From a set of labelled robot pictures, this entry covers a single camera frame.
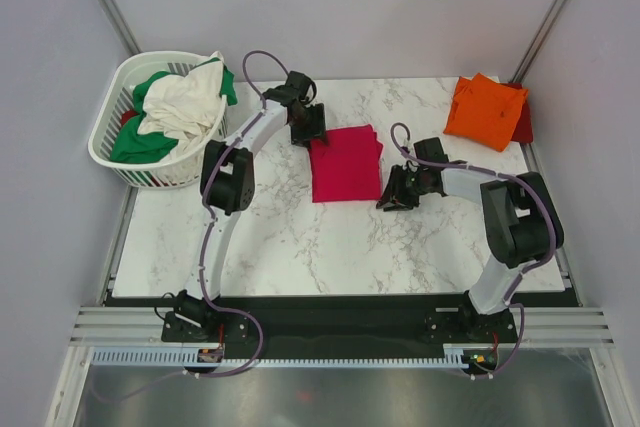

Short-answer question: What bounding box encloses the white plastic laundry basket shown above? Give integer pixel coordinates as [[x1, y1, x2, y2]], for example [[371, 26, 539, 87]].
[[88, 51, 237, 189]]

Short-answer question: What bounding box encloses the dark red t shirt in basket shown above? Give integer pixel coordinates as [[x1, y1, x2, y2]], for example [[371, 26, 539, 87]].
[[120, 109, 141, 132]]

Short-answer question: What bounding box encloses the right corner metal post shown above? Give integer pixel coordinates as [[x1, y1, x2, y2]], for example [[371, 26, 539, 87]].
[[510, 0, 570, 84]]

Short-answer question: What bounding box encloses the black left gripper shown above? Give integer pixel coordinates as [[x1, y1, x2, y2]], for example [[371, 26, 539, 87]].
[[287, 104, 327, 150]]

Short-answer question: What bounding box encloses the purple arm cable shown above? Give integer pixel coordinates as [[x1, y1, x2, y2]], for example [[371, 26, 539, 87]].
[[89, 49, 291, 401], [389, 122, 559, 382]]

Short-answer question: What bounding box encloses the folded orange t shirt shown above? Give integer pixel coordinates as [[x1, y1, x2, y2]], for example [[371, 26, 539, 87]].
[[443, 73, 502, 152]]

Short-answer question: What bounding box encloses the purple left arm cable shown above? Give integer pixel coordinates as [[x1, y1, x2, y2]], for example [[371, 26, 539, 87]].
[[89, 49, 291, 401]]

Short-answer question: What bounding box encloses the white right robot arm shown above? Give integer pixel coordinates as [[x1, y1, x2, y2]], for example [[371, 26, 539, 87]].
[[376, 137, 564, 341]]

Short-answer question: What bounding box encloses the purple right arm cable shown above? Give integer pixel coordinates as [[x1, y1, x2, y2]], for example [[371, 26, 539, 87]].
[[389, 122, 559, 382]]

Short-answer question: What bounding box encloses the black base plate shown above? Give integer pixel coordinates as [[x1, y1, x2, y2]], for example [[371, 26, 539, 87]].
[[105, 290, 579, 360]]

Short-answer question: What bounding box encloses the aluminium frame rail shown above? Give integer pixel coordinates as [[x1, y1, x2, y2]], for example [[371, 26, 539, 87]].
[[72, 307, 614, 348]]

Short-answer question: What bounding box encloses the white slotted cable duct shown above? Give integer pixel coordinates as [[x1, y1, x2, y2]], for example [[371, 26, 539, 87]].
[[91, 345, 497, 369]]

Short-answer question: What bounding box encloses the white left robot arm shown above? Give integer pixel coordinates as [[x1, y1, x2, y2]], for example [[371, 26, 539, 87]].
[[174, 71, 328, 340]]

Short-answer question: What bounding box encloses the green t shirt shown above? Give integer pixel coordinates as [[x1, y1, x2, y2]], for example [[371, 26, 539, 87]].
[[110, 65, 237, 164]]

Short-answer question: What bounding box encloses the pink t shirt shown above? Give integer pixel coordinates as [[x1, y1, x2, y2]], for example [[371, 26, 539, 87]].
[[309, 124, 383, 203]]

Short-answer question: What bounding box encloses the white t shirt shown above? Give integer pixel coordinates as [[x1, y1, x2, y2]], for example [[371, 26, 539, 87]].
[[137, 52, 225, 156]]

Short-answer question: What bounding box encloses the folded dark red t shirt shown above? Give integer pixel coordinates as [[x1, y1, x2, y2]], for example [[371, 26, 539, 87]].
[[498, 82, 533, 151]]

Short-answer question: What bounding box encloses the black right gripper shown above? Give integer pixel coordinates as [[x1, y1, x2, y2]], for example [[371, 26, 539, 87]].
[[376, 164, 430, 212]]

